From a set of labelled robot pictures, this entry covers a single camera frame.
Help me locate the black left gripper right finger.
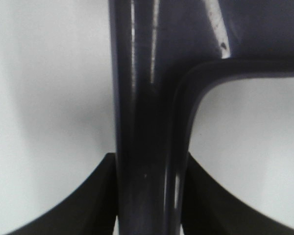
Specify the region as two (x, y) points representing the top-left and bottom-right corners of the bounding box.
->
(181, 156), (294, 235)

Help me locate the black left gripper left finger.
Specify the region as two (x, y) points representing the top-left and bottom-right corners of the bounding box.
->
(12, 153), (118, 235)

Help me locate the purple plastic dustpan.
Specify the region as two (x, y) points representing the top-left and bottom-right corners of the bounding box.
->
(109, 0), (294, 235)

